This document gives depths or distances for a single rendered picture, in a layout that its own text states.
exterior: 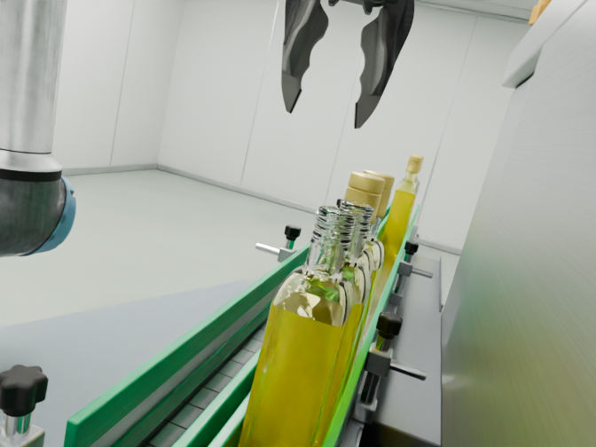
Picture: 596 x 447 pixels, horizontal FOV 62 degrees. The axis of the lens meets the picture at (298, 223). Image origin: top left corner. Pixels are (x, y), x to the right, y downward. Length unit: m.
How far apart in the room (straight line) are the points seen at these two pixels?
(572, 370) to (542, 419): 0.03
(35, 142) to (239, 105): 6.03
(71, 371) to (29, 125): 0.37
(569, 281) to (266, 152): 6.38
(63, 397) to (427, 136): 5.69
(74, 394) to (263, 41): 6.13
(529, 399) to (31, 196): 0.63
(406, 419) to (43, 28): 0.66
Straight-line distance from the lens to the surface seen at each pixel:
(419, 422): 0.66
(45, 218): 0.76
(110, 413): 0.43
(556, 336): 0.23
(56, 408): 0.79
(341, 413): 0.46
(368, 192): 0.46
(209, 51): 6.97
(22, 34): 0.73
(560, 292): 0.24
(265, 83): 6.62
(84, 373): 0.86
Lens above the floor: 1.20
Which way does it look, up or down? 12 degrees down
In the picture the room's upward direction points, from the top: 13 degrees clockwise
